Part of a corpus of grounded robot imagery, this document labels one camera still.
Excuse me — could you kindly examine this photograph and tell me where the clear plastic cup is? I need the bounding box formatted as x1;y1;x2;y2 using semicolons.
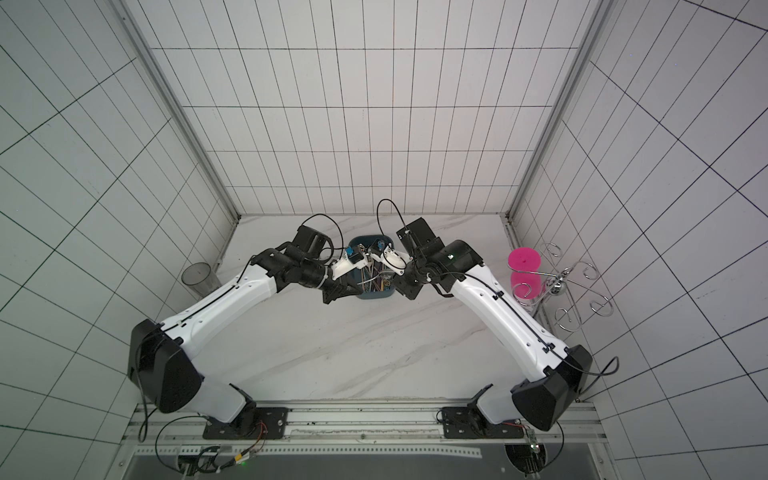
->
181;262;221;298

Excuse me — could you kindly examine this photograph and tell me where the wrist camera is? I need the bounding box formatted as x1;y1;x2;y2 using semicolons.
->
374;239;411;276
330;247;370;280

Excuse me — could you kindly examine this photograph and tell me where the chrome wire cup rack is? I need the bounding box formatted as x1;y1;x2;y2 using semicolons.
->
512;243;615;333

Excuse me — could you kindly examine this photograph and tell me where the teal plastic storage box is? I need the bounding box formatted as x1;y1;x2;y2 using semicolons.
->
348;235;395;300

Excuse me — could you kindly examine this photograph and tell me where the aluminium mounting rail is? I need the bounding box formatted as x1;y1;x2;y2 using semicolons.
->
111;400;611;473

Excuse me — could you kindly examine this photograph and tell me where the pink plastic cup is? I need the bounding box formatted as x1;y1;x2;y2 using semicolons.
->
508;247;542;300

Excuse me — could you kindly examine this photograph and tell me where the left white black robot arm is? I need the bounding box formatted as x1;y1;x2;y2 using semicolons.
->
127;242;370;437

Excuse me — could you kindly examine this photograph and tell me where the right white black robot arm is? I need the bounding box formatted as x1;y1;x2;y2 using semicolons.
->
395;237;593;431

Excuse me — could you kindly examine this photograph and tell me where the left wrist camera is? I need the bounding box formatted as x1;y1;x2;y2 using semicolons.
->
330;247;370;280

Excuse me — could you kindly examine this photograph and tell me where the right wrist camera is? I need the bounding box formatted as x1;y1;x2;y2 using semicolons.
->
374;239;411;276

